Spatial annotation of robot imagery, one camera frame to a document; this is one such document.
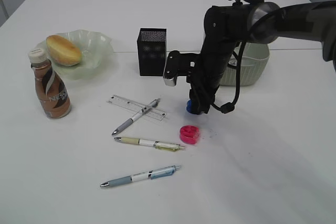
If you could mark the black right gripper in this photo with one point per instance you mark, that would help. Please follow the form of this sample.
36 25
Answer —
205 76

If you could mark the blue pencil sharpener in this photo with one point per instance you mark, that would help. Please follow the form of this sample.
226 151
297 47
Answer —
189 106

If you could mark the pink pencil sharpener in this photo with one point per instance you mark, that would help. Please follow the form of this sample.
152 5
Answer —
189 134

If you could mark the clear plastic ruler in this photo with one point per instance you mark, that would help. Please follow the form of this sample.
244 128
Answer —
137 107

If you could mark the golden bread loaf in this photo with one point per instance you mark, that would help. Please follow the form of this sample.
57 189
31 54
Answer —
62 51

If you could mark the brown coffee drink bottle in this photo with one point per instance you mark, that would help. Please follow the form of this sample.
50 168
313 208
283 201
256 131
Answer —
50 89

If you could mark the large paper piece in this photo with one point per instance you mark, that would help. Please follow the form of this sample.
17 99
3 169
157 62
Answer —
233 62

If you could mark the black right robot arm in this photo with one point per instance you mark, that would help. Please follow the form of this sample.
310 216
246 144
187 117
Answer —
228 27

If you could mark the grey grip white pen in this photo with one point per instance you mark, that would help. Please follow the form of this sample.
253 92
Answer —
136 115

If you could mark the beige grip white pen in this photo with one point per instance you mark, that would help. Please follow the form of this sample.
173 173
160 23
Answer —
148 143

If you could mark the grey-green plastic basket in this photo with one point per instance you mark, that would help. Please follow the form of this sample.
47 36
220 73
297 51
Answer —
254 60

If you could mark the black mesh pen holder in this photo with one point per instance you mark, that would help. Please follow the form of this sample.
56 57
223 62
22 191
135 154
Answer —
151 44

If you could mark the blue grip white pen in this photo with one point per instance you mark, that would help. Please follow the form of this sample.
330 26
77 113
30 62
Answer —
152 174

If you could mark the pale green wavy glass bowl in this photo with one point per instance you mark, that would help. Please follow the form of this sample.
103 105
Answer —
95 48

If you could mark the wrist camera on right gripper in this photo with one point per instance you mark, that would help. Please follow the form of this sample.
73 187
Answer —
179 64

